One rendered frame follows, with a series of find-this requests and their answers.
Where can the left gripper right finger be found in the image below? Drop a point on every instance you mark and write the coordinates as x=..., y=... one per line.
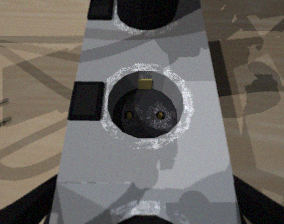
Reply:
x=255, y=206

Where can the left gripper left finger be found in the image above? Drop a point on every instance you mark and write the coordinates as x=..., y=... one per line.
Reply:
x=32, y=207

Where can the grey power strip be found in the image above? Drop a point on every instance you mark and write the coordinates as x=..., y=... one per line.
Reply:
x=145, y=140

